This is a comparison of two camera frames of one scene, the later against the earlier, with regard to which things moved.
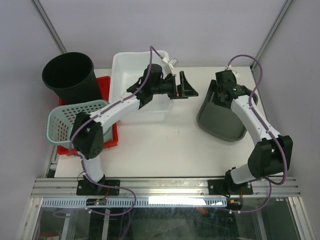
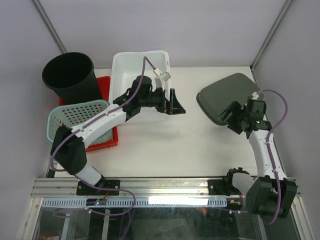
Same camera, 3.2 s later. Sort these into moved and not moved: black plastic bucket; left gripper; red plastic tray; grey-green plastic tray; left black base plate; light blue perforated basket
Moved: left gripper; grey-green plastic tray
Not moved: light blue perforated basket; red plastic tray; black plastic bucket; left black base plate
